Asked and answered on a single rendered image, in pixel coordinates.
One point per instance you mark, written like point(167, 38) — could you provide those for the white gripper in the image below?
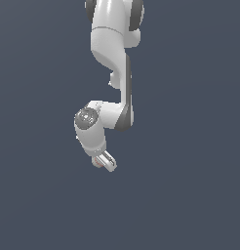
point(107, 161)

